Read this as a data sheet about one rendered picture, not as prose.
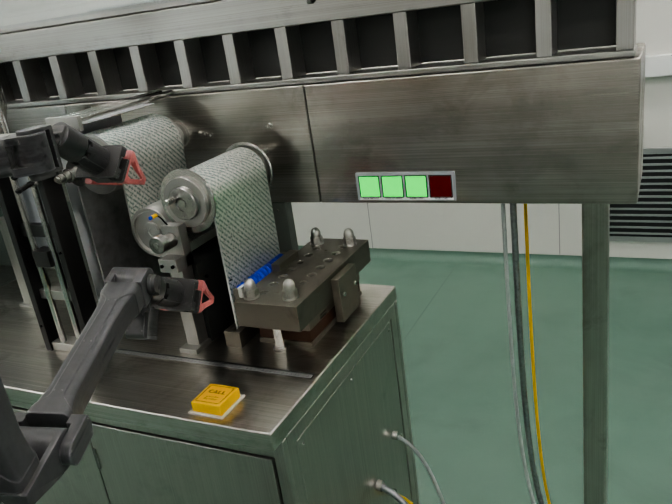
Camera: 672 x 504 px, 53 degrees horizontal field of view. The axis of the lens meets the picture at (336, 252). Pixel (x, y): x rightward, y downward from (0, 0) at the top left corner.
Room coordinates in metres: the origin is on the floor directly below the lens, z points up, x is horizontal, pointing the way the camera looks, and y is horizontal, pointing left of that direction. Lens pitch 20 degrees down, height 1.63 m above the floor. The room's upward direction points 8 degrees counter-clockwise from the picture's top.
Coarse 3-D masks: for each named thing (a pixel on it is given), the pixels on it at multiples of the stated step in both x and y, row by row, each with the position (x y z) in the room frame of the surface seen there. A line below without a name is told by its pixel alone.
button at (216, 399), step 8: (216, 384) 1.22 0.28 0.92; (208, 392) 1.19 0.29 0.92; (216, 392) 1.18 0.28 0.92; (224, 392) 1.18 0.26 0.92; (232, 392) 1.18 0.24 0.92; (200, 400) 1.16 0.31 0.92; (208, 400) 1.16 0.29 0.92; (216, 400) 1.15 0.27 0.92; (224, 400) 1.15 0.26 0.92; (232, 400) 1.17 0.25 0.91; (200, 408) 1.15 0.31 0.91; (208, 408) 1.14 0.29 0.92; (216, 408) 1.13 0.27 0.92; (224, 408) 1.14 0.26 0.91
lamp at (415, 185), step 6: (408, 180) 1.55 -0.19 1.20; (414, 180) 1.55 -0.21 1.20; (420, 180) 1.54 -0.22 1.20; (408, 186) 1.55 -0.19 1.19; (414, 186) 1.55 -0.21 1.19; (420, 186) 1.54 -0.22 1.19; (408, 192) 1.55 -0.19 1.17; (414, 192) 1.55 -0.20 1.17; (420, 192) 1.54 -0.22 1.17; (426, 192) 1.53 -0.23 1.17
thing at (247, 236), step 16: (240, 208) 1.52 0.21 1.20; (256, 208) 1.58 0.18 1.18; (272, 208) 1.64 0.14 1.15; (224, 224) 1.46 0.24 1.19; (240, 224) 1.51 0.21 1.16; (256, 224) 1.57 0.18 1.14; (272, 224) 1.63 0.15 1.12; (224, 240) 1.45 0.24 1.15; (240, 240) 1.50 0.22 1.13; (256, 240) 1.56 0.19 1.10; (272, 240) 1.62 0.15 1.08; (224, 256) 1.44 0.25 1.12; (240, 256) 1.49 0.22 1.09; (256, 256) 1.55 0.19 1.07; (272, 256) 1.61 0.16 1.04; (240, 272) 1.48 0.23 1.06
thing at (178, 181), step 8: (168, 184) 1.47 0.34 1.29; (176, 184) 1.46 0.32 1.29; (184, 184) 1.45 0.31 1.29; (192, 184) 1.44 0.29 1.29; (168, 192) 1.47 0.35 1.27; (200, 192) 1.43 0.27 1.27; (200, 200) 1.43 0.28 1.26; (168, 208) 1.47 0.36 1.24; (200, 208) 1.43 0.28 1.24; (208, 208) 1.43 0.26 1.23; (176, 216) 1.47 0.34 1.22; (200, 216) 1.43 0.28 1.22; (192, 224) 1.45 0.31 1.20
